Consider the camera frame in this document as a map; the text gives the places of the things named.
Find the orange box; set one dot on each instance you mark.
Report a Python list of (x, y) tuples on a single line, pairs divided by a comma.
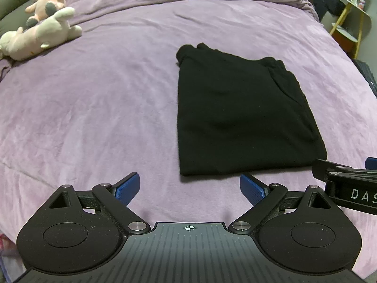
[(347, 42)]

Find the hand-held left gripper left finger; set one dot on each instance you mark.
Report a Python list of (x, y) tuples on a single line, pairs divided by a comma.
[(128, 188)]

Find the dark bag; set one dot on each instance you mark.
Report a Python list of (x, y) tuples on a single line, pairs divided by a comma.
[(368, 73)]

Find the purple blanket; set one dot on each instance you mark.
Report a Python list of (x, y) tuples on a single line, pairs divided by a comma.
[(88, 109)]

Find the dark clothes pile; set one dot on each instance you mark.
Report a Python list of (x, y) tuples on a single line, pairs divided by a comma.
[(328, 6)]

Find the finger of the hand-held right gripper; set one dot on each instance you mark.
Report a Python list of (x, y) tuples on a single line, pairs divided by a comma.
[(371, 163), (324, 169)]

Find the grey green pillow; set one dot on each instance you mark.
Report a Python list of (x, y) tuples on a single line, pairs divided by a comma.
[(11, 14)]

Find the grey and cream plush toy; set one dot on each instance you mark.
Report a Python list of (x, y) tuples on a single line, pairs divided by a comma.
[(29, 39)]

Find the black garment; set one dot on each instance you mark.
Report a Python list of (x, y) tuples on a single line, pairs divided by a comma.
[(235, 109)]

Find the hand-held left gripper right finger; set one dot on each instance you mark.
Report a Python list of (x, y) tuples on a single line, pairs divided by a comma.
[(250, 187)]

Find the yellow shelf rack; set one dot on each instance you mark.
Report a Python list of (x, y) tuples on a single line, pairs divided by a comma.
[(358, 9)]

